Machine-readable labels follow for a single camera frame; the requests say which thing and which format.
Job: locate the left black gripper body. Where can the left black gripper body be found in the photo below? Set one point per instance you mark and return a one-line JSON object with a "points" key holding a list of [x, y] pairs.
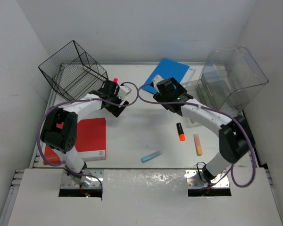
{"points": [[114, 99]]}

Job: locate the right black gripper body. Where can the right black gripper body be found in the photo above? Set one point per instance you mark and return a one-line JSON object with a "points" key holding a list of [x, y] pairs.
{"points": [[180, 89]]}

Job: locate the black wire mesh basket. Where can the black wire mesh basket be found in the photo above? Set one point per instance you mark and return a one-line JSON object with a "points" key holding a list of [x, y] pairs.
{"points": [[72, 72]]}

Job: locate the orange highlighter marker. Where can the orange highlighter marker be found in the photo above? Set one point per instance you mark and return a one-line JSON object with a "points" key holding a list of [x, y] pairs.
{"points": [[180, 132]]}

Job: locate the light blue highlighter marker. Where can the light blue highlighter marker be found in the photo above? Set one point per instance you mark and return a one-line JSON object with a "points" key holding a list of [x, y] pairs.
{"points": [[151, 156]]}

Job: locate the yellow pink highlighter marker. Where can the yellow pink highlighter marker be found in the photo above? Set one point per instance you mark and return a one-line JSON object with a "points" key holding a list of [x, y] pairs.
{"points": [[197, 144]]}

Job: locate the clear grey drawer organizer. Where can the clear grey drawer organizer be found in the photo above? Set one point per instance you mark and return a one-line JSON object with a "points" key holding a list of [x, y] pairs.
{"points": [[230, 79]]}

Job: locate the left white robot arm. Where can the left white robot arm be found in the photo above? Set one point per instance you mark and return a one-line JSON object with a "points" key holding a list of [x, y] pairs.
{"points": [[58, 128]]}

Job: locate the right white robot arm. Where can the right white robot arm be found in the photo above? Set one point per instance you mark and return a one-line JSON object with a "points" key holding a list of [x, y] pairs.
{"points": [[235, 136]]}

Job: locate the blue folder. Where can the blue folder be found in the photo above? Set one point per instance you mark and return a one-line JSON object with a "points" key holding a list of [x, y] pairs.
{"points": [[168, 68]]}

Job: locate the red notebook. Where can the red notebook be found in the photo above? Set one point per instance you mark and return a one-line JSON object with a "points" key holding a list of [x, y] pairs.
{"points": [[91, 139]]}

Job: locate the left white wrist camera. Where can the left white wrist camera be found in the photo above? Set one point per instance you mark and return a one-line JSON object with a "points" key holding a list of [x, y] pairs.
{"points": [[123, 92]]}

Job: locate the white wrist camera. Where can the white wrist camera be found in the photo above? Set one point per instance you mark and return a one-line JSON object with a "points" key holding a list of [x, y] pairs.
{"points": [[123, 92], [156, 80]]}

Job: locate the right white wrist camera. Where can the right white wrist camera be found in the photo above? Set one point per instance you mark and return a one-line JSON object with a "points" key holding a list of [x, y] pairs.
{"points": [[156, 80]]}

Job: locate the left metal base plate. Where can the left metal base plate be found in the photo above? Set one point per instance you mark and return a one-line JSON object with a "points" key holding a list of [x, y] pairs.
{"points": [[91, 181]]}

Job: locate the metal base plate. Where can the metal base plate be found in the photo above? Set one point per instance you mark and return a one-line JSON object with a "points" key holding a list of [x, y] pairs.
{"points": [[221, 181], [91, 181]]}

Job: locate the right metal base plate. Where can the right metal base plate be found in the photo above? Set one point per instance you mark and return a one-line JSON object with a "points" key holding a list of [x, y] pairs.
{"points": [[221, 181]]}

